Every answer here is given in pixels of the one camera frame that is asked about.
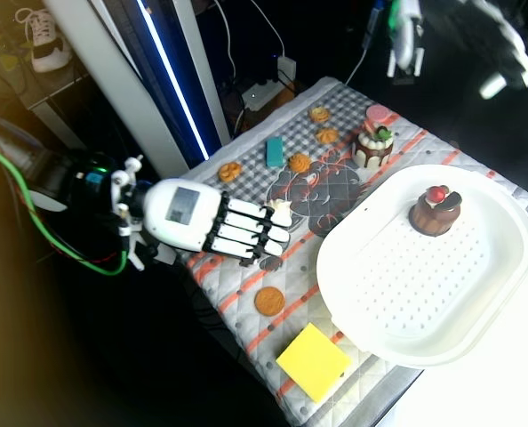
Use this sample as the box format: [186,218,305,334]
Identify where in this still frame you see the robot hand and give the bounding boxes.
[141,177,294,268]
[426,0,528,101]

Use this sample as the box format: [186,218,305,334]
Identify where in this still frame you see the white cream chocolate-drip cake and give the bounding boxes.
[351,119,395,169]

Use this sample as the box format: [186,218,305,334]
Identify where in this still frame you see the brown chocolate cake with cherry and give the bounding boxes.
[408,184,464,237]

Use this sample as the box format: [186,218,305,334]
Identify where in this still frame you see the white perforated tray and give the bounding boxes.
[316,164,528,370]

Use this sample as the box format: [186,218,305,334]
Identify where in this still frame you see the pretzel cookie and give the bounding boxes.
[218,162,244,183]

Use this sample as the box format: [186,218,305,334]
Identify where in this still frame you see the blue lit panel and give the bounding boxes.
[103,0,223,162]

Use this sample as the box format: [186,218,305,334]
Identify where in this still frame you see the teal rectangular block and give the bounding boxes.
[265,136,285,169]

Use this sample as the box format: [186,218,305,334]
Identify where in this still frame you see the round tan biscuit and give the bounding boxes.
[253,286,286,318]

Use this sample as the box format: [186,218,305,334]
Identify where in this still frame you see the grey quilt with bear print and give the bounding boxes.
[181,76,528,427]

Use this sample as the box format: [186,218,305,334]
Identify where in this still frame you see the golden swirl cookie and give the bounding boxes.
[287,153,312,174]

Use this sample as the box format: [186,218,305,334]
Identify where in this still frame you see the white pillar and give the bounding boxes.
[41,0,189,179]

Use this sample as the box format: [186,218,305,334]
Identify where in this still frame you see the white power strip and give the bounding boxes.
[240,78,287,112]

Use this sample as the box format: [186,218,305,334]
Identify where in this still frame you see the golden ridged flower cookie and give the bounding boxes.
[315,126,340,145]

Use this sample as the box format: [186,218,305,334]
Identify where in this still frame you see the metal shelf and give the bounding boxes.
[21,70,92,148]

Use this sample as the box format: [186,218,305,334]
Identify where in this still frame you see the white power adapter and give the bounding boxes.
[276,55,298,85]

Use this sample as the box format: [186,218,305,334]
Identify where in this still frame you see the yellow sponge block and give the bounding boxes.
[276,322,353,405]

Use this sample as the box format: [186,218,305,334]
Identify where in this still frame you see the white sneaker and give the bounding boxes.
[14,6,74,75]

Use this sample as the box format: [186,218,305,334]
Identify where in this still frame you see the white post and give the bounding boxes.
[174,0,232,146]

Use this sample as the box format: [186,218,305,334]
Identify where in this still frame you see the green cable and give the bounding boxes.
[0,137,130,278]

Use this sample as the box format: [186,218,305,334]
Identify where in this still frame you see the ring cookie with jam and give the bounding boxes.
[308,106,332,125]

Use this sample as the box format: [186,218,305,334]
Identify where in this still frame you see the white cable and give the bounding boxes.
[212,0,238,81]
[250,0,287,59]

